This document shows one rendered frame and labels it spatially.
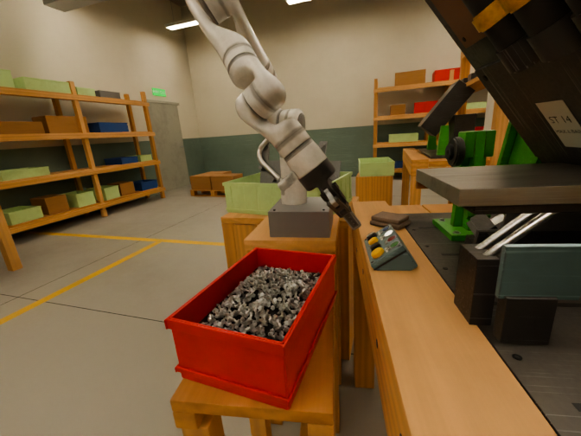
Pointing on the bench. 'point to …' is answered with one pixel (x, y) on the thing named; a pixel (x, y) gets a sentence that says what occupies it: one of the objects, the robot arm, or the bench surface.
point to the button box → (403, 258)
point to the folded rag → (390, 220)
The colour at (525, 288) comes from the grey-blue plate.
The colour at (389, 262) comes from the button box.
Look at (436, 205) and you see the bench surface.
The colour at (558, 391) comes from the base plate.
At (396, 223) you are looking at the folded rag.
